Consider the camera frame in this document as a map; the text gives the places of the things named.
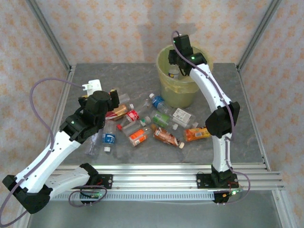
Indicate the white bottle yellow-blue label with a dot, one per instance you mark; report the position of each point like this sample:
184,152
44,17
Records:
173,74

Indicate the red label cola bottle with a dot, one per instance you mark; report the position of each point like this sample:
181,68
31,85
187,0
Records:
133,115

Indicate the blue label bottle white cap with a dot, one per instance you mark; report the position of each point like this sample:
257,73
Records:
108,139

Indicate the clear bottle green-white cap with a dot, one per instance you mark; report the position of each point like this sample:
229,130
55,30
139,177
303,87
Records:
133,129

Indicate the crushed clear plastic bottle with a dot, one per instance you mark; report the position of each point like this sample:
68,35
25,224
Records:
93,145

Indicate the blue label water bottle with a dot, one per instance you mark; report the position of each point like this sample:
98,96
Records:
157,101

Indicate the bright orange label bottle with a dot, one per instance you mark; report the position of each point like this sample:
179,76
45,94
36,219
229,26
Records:
137,138

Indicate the green label bottle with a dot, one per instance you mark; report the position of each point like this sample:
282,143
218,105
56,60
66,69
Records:
161,118

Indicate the white label square bottle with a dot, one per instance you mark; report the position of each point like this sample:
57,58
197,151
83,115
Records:
181,116

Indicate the orange-brown label bottle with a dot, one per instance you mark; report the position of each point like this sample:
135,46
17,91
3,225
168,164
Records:
166,137

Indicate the orange juice bottle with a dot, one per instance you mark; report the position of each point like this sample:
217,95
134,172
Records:
197,134

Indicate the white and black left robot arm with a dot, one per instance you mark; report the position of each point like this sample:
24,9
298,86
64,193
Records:
47,161

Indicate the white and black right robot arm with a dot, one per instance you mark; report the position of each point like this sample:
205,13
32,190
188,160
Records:
209,85

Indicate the translucent yellow-green plastic bin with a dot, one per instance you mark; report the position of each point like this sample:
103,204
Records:
180,99

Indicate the small circuit board green light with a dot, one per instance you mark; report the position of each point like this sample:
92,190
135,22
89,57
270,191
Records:
231,193
91,195

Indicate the grey metal shelf panel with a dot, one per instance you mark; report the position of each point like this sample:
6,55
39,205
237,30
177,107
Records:
154,215

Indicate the aluminium table side rail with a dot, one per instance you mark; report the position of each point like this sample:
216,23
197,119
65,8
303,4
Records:
253,118
65,95

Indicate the aluminium frame post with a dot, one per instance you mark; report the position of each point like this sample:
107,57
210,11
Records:
22,221
50,35
259,35
283,209

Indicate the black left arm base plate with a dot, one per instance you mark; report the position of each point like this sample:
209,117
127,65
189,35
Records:
107,181

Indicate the aluminium mounting rail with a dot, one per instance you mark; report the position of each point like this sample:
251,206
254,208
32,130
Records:
154,180

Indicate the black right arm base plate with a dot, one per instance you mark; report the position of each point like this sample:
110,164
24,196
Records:
203,181

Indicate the aluminium lower frame post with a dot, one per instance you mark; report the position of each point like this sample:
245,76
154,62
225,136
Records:
22,221
283,209

